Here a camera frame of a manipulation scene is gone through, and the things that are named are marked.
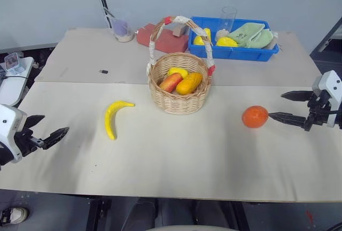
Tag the cream table cloth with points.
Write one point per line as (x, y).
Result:
(171, 156)

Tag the red-yellow mango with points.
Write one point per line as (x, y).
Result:
(169, 82)

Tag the yellow banana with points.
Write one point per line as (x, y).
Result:
(110, 121)

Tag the orange yellow mango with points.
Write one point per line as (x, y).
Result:
(188, 84)

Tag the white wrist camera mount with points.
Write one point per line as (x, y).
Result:
(8, 118)
(331, 81)

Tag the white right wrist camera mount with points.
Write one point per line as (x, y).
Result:
(331, 81)

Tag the blue plastic bin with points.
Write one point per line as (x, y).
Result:
(229, 53)

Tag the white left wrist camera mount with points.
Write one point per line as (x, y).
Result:
(8, 118)

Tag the red brick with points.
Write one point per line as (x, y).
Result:
(165, 42)

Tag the dark metal frame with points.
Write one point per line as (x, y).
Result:
(328, 41)

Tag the white shoe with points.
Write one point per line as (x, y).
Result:
(16, 215)

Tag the yellow lemon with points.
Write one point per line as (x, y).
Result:
(176, 71)

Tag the clear cup with purple content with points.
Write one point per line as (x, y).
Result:
(121, 29)

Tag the round orange fruit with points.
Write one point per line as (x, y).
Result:
(254, 117)

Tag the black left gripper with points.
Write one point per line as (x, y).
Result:
(26, 142)

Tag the yellow toy fruit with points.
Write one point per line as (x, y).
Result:
(226, 42)
(199, 40)

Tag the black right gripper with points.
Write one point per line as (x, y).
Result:
(318, 108)

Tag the small black clip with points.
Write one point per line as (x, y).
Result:
(103, 71)

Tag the clear tall glass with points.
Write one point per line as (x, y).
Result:
(227, 19)

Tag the white device with screen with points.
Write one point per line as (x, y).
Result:
(13, 84)

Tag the green folded cloth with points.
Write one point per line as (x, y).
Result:
(256, 37)

